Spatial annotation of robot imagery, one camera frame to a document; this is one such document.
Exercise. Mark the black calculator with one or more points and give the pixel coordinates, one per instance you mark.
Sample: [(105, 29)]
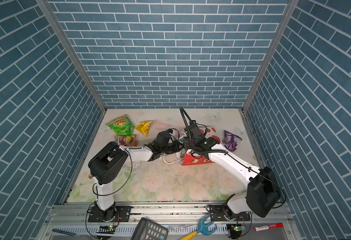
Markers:
[(149, 230)]

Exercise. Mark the aluminium front rail frame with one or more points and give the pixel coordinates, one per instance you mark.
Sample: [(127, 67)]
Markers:
[(69, 222)]

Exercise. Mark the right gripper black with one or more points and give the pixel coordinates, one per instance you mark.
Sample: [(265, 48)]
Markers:
[(186, 142)]

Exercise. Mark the red white paper gift bag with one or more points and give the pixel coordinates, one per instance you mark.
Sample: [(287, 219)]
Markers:
[(186, 158)]

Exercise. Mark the orange colourful snack packet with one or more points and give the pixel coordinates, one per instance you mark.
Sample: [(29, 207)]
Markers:
[(128, 141)]

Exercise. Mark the blue yellow clamp tool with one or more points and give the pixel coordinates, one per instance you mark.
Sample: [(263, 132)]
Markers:
[(203, 228)]

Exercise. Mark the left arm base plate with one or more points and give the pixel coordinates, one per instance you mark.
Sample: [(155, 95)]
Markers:
[(113, 214)]

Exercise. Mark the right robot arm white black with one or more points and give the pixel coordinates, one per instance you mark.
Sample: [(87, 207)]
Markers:
[(262, 193)]

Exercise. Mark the red white marker pen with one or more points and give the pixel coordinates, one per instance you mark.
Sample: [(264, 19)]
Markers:
[(268, 227)]

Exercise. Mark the yellow snack packet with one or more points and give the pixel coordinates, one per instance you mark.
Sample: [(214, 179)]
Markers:
[(144, 127)]

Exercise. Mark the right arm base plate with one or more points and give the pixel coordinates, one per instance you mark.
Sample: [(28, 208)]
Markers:
[(222, 213)]

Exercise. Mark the green snack packet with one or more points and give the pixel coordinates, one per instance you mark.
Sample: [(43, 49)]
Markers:
[(122, 126)]

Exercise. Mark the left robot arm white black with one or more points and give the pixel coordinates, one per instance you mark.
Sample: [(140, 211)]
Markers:
[(105, 166)]

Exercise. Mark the purple snack packet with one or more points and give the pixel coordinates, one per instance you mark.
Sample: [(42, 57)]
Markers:
[(231, 141)]

